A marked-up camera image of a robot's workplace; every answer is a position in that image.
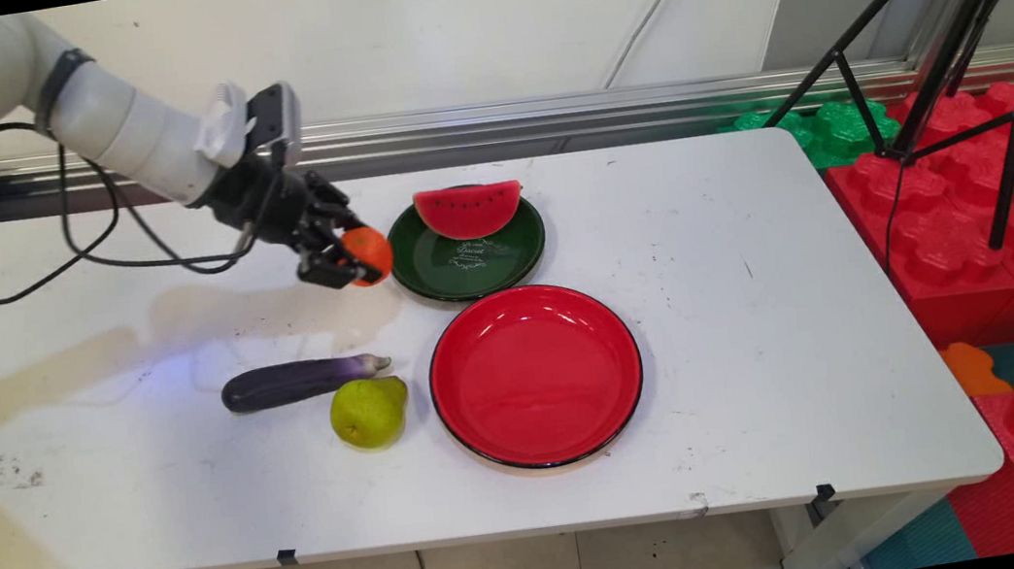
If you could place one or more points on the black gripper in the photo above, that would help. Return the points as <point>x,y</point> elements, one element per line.
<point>261,199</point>

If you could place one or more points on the orange tangerine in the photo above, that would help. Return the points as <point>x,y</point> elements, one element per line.
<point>373,251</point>

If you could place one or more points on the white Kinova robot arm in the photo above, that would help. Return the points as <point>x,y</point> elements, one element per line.
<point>103,117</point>

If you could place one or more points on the dark green plate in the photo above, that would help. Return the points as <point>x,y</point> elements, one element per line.
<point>465,265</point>

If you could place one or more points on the red watermelon slice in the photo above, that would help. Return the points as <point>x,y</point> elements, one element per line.
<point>468,211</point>

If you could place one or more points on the purple eggplant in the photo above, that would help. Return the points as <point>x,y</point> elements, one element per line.
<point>290,384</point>

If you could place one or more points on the green pear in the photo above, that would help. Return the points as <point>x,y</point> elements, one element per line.
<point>367,413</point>

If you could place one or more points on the red plate black rim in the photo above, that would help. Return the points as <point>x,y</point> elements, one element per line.
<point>536,377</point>

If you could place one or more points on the black table edge clip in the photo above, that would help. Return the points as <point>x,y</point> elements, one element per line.
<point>286,556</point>
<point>824,492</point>

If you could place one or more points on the wide green foam block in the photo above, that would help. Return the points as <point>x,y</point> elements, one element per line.
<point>830,134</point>

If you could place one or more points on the white table leg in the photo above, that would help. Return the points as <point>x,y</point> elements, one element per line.
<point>844,539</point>

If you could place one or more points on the large red foam block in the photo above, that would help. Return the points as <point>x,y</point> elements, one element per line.
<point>951,236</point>

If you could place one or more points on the orange foam piece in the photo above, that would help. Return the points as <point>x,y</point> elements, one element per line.
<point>972,368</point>

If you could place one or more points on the black tripod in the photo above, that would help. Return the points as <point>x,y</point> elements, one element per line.
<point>973,27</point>

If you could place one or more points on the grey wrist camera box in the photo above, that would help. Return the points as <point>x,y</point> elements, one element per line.
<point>278,124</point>

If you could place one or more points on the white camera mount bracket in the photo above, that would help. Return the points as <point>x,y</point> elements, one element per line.
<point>222,126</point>

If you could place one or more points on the aluminium rail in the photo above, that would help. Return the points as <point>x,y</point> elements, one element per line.
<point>592,112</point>

